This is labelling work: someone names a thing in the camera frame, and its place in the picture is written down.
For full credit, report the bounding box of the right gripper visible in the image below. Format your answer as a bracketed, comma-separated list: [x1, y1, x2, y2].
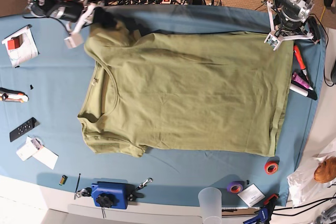
[56, 1, 117, 37]

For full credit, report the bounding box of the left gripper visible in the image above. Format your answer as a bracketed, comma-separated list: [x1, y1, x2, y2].
[262, 0, 314, 43]

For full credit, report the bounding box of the olive green t-shirt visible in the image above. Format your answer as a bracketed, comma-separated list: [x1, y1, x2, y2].
[78, 22, 293, 157]

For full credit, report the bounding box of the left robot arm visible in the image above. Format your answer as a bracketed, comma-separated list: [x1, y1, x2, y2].
[262, 0, 321, 50]

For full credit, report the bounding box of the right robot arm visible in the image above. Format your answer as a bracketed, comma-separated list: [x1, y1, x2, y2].
[27, 0, 117, 38]

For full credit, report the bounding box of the orange black clamp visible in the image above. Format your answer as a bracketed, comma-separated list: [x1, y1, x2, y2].
[307, 16, 321, 44]

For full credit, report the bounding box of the pink tube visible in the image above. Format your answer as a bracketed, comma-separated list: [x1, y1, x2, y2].
[291, 72, 313, 90]

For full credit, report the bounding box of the white lint roller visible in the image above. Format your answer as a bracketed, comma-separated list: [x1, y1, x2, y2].
[289, 83, 318, 101]

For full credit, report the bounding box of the blue table cloth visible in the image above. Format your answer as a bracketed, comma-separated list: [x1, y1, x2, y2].
[1, 16, 318, 207]

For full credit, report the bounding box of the small orange box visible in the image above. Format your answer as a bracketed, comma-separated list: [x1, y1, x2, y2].
[7, 37, 20, 50]

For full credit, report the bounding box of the orange white utility knife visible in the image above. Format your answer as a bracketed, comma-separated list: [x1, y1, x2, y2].
[1, 88, 29, 103]

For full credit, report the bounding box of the black remote control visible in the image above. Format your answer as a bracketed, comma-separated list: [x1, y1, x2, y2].
[9, 117, 40, 142]

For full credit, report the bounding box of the orange tape roll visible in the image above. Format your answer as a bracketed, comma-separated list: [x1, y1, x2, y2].
[264, 161, 279, 175]

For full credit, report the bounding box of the brown bread roll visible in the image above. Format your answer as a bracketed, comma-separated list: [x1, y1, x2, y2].
[314, 157, 336, 184]

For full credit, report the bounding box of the white paper card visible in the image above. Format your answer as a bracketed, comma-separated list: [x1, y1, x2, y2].
[33, 147, 58, 169]

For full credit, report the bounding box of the white card box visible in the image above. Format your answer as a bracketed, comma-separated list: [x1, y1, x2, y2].
[16, 136, 43, 161]

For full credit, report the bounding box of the white plastic bag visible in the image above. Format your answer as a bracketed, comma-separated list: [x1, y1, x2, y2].
[287, 140, 335, 207]

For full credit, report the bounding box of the black zip tie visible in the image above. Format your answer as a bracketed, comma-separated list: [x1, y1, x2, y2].
[73, 173, 81, 200]

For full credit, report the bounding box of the purple tape roll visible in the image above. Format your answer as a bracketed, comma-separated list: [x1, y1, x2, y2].
[226, 181, 245, 194]

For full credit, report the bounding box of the small green battery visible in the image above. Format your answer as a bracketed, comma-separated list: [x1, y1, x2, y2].
[59, 175, 68, 186]

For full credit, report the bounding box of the white printed card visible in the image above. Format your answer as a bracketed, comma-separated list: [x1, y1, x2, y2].
[238, 184, 265, 207]

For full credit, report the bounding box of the silver carabiner clip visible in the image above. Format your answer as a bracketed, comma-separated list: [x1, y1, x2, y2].
[136, 177, 153, 190]

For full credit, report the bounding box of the blue spring clamp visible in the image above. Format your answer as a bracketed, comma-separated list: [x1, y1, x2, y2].
[243, 194, 279, 224]

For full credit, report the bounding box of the translucent plastic cup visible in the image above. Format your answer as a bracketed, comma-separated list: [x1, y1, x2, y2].
[198, 187, 222, 224]

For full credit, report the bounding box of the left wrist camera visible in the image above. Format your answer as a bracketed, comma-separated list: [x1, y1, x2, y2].
[264, 31, 282, 51]

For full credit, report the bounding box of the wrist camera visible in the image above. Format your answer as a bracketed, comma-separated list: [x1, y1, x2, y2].
[264, 31, 282, 51]
[64, 33, 83, 49]

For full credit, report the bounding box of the orange handled screwdriver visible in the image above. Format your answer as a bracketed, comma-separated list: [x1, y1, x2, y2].
[293, 44, 310, 83]

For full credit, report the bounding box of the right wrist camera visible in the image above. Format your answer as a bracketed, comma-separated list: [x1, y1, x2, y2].
[64, 33, 83, 49]

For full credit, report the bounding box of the blue clamp mount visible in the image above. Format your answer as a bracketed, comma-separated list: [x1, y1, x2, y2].
[91, 182, 137, 209]

